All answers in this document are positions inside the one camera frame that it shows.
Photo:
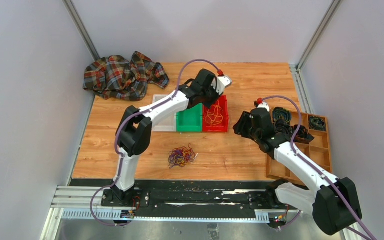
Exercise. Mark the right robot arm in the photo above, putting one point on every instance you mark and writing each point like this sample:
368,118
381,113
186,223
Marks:
332,202

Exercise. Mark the black coiled item far right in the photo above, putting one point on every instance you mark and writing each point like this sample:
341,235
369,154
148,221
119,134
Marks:
317,123

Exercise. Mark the black coiled item upper left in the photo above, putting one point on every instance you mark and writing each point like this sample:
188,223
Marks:
280,113

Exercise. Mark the plaid cloth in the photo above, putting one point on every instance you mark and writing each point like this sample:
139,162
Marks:
117,77

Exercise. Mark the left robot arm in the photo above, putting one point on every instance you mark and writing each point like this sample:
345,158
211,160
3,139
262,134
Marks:
133,135

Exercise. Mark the red plastic bin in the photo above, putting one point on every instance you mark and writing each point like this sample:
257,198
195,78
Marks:
216,119

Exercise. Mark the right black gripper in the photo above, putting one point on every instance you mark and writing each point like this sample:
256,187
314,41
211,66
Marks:
240,127

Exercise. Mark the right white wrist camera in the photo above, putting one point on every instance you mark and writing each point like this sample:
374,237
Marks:
264,105

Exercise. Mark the wooden compartment tray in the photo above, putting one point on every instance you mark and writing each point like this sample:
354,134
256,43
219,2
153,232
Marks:
318,150

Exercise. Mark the green plastic bin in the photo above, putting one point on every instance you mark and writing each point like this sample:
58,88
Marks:
190,120

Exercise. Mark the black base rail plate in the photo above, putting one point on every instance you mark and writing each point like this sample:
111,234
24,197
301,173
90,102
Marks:
196,199

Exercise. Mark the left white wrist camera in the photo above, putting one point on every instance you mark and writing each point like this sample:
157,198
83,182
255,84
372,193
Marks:
221,83

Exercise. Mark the black coiled item centre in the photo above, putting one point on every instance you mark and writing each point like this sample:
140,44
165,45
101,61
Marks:
303,136

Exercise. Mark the black coiled item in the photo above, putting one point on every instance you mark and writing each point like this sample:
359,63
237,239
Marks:
283,127
303,136
280,113
317,123

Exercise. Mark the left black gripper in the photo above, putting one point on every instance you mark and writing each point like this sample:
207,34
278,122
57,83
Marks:
216,95

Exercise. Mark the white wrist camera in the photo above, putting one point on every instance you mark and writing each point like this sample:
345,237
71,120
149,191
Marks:
221,83
264,105

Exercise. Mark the white plastic bin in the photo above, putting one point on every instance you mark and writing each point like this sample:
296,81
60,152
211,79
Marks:
169,123

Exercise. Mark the black coiled item lower left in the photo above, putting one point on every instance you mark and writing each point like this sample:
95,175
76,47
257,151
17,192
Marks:
283,127

